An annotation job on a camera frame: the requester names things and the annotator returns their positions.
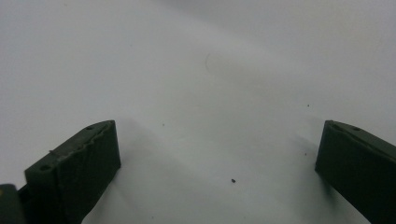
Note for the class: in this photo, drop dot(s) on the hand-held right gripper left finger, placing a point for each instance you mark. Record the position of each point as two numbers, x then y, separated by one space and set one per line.
77 174

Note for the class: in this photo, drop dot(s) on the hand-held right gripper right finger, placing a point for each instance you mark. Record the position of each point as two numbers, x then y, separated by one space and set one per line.
358 168

